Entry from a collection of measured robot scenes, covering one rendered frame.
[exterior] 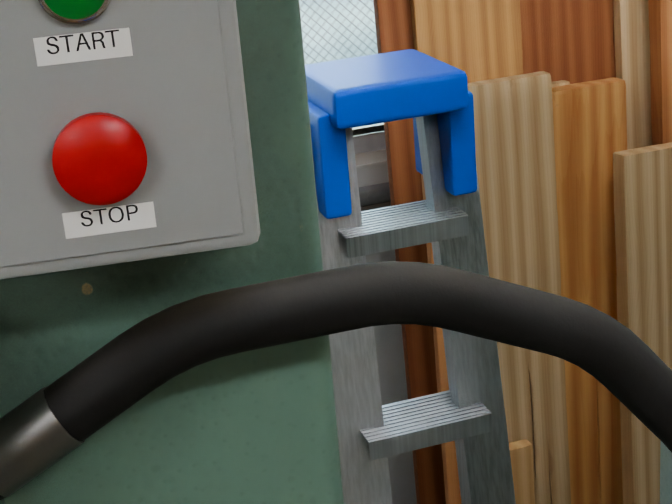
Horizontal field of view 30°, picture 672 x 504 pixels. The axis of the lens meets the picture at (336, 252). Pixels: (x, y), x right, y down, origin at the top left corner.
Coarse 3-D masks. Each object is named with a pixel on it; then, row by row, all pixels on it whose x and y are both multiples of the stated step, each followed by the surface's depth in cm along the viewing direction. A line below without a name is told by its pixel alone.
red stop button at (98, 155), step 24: (72, 120) 40; (96, 120) 40; (120, 120) 40; (72, 144) 40; (96, 144) 40; (120, 144) 40; (144, 144) 41; (72, 168) 40; (96, 168) 40; (120, 168) 40; (144, 168) 40; (72, 192) 40; (96, 192) 40; (120, 192) 40
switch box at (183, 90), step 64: (0, 0) 39; (128, 0) 39; (192, 0) 40; (0, 64) 39; (64, 64) 40; (128, 64) 40; (192, 64) 40; (0, 128) 40; (192, 128) 41; (0, 192) 41; (64, 192) 41; (192, 192) 42; (0, 256) 41; (64, 256) 42; (128, 256) 42
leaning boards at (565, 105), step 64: (384, 0) 190; (448, 0) 190; (512, 0) 193; (576, 0) 201; (640, 0) 201; (512, 64) 196; (576, 64) 204; (640, 64) 204; (384, 128) 197; (512, 128) 185; (576, 128) 191; (640, 128) 207; (512, 192) 188; (576, 192) 194; (640, 192) 190; (512, 256) 191; (576, 256) 198; (640, 256) 193; (640, 320) 196; (448, 384) 197; (512, 384) 197; (576, 384) 204; (448, 448) 201; (512, 448) 194; (576, 448) 207; (640, 448) 202
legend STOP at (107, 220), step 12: (132, 204) 42; (144, 204) 42; (72, 216) 41; (84, 216) 41; (96, 216) 41; (108, 216) 42; (120, 216) 42; (132, 216) 42; (144, 216) 42; (72, 228) 41; (84, 228) 42; (96, 228) 42; (108, 228) 42; (120, 228) 42; (132, 228) 42; (144, 228) 42
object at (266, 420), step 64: (256, 0) 46; (256, 64) 47; (256, 128) 48; (256, 192) 49; (192, 256) 49; (256, 256) 50; (320, 256) 51; (0, 320) 49; (64, 320) 49; (128, 320) 49; (0, 384) 49; (192, 384) 51; (256, 384) 51; (320, 384) 52; (128, 448) 51; (192, 448) 52; (256, 448) 52; (320, 448) 53
